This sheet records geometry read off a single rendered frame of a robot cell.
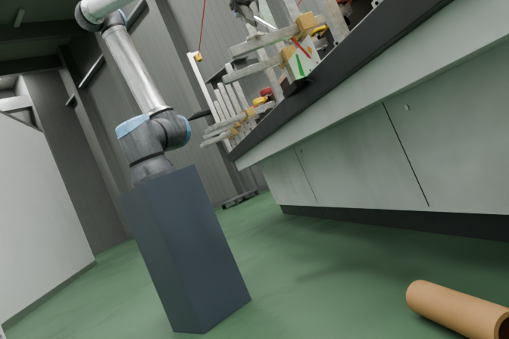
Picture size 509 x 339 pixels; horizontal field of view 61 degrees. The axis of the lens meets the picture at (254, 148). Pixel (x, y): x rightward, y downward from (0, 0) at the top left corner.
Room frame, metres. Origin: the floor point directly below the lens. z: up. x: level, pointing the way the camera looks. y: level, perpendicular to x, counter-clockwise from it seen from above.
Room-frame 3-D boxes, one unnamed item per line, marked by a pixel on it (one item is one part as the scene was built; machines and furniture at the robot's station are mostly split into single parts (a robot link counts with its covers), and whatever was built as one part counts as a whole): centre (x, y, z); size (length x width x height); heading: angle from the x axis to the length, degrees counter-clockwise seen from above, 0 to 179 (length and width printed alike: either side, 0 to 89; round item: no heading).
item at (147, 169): (1.79, 0.43, 0.65); 0.19 x 0.19 x 0.10
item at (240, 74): (1.64, -0.21, 0.82); 0.43 x 0.03 x 0.04; 101
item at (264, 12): (1.68, -0.25, 0.93); 0.03 x 0.03 x 0.48; 11
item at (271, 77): (1.94, -0.20, 0.93); 0.05 x 0.04 x 0.45; 11
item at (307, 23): (1.42, -0.30, 0.85); 0.13 x 0.06 x 0.05; 11
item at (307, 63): (1.46, -0.27, 0.75); 0.26 x 0.01 x 0.10; 11
